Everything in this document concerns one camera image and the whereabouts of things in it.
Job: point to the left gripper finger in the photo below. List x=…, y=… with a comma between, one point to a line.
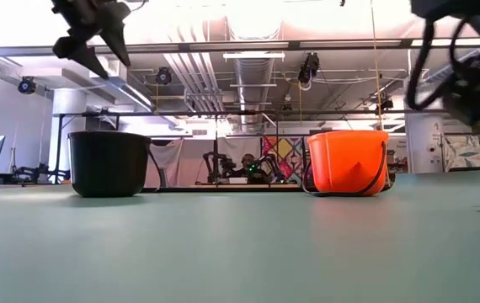
x=118, y=33
x=78, y=50

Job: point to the black neighbouring robot arm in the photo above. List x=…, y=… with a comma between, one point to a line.
x=273, y=164
x=33, y=170
x=219, y=164

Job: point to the orange halloween bucket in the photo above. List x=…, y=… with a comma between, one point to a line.
x=345, y=160

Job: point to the leaf print curtain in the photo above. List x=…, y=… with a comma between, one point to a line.
x=476, y=151

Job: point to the white round pillar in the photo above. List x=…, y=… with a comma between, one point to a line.
x=423, y=143

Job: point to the black plastic bucket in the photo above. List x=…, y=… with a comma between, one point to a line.
x=109, y=164

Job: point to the long ceiling light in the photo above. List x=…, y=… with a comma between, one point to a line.
x=252, y=55

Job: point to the white cloth curtain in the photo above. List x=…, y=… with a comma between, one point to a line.
x=177, y=162

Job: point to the person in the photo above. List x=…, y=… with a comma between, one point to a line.
x=248, y=161

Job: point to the colourful patterned quilt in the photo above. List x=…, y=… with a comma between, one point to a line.
x=286, y=149

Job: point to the black neighbouring station frame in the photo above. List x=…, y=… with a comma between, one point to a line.
x=181, y=113

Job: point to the black metal table frame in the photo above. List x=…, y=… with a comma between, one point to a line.
x=223, y=45

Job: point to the silver ventilation duct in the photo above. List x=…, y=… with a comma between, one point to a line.
x=252, y=92

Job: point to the black overhead camera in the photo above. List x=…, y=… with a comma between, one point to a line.
x=309, y=67

